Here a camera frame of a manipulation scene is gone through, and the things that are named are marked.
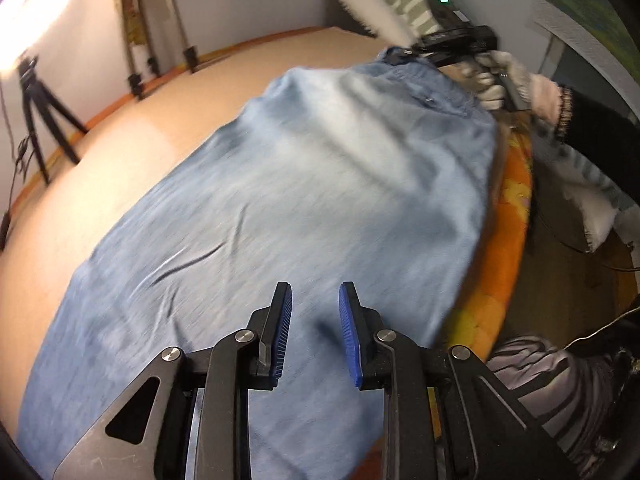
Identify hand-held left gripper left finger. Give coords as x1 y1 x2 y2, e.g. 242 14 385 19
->
52 281 293 480

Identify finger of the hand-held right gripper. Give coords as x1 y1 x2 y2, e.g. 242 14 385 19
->
385 46 426 66

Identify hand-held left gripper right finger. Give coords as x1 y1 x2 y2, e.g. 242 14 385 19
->
338 281 581 480

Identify light blue denim pants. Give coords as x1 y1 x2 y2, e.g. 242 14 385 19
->
17 47 501 480

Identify person's right forearm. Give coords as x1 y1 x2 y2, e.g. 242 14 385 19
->
555 85 640 181

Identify person's right hand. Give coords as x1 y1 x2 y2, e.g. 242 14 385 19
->
467 50 561 123

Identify orange floral bedsheet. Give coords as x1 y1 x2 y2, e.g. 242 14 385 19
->
7 27 533 480

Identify person's leg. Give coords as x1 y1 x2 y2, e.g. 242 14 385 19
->
485 335 626 480

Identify wooden easel legs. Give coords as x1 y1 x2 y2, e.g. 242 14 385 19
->
110 0 201 101

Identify colourful patterned scarf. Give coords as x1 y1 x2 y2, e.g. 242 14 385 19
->
122 0 151 48

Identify small black tripod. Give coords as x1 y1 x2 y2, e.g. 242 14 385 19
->
15 55 91 186

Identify black power cable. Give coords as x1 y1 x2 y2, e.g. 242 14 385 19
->
0 80 31 251

